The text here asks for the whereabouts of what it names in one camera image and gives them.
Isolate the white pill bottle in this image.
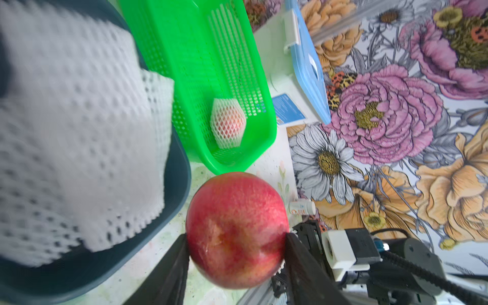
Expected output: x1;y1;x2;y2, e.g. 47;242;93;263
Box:
288;199;316;216

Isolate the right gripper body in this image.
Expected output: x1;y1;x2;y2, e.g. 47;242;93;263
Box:
293;221;446;304

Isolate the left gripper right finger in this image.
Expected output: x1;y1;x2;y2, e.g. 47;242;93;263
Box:
285;233;350;305

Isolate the bright green plastic basket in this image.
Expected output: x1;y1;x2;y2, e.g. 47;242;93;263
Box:
119;1;277;175

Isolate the blue lidded storage box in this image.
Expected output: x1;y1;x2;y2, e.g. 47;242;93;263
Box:
254;1;331;127

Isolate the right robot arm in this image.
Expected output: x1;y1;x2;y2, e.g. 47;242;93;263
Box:
285;221;487;304

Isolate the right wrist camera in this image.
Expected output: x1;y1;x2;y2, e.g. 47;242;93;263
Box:
321;228;382;282

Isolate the netted apple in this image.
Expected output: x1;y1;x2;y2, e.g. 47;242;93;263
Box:
210;99;247;149

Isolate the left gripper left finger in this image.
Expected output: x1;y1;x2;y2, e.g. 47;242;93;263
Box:
125;234;189;305

